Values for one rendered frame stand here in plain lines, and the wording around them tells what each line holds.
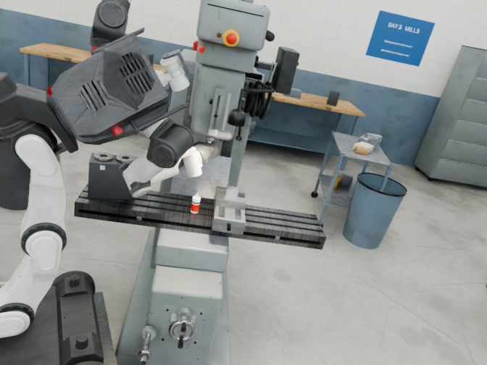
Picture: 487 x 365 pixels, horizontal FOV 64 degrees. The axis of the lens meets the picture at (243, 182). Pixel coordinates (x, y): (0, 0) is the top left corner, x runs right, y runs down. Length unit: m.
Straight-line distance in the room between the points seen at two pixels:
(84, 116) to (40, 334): 0.94
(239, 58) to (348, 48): 4.74
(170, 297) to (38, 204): 0.70
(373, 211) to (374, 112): 3.08
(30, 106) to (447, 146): 5.97
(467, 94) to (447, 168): 1.13
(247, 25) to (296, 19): 4.55
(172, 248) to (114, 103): 0.86
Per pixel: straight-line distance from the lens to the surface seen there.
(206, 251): 1.86
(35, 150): 1.34
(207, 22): 1.55
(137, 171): 1.44
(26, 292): 1.67
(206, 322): 1.90
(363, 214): 3.86
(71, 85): 1.25
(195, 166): 1.65
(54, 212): 1.47
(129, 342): 2.26
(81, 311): 1.86
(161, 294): 1.80
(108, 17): 1.36
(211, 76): 1.71
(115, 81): 1.21
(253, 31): 1.56
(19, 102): 1.31
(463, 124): 6.59
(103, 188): 1.99
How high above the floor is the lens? 1.87
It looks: 24 degrees down
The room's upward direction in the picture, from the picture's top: 13 degrees clockwise
